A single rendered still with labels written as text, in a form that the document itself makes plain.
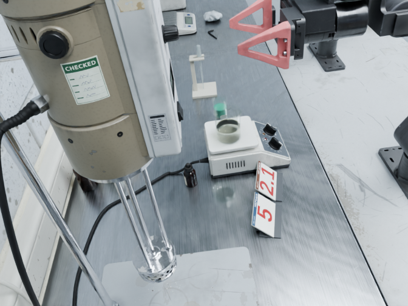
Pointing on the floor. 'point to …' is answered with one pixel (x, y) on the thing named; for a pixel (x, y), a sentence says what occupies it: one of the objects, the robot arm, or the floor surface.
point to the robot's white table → (360, 144)
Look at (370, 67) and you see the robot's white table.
